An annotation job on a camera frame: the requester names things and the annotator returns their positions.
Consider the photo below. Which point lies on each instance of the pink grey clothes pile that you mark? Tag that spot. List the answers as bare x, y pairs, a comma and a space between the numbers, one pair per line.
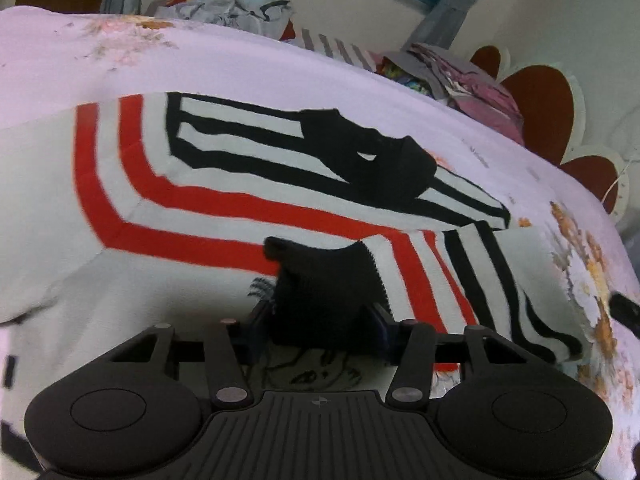
459, 84

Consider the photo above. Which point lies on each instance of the grey blue clothes pile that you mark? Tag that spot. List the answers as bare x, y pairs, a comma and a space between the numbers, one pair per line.
268, 18

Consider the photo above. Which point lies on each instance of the grey white striped cloth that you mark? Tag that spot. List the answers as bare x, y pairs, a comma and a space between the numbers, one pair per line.
340, 50

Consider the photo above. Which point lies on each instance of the red white black striped sweater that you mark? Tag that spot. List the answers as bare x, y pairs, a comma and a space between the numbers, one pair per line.
184, 209

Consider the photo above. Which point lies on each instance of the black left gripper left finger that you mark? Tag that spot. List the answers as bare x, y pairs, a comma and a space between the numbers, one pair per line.
249, 337

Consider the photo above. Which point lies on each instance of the white red scalloped headboard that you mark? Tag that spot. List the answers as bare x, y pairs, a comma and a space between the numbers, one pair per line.
553, 108

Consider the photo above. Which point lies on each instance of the pink floral bed sheet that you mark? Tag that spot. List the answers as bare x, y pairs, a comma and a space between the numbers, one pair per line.
52, 62

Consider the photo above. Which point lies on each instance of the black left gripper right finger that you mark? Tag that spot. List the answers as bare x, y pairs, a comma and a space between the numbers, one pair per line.
385, 338

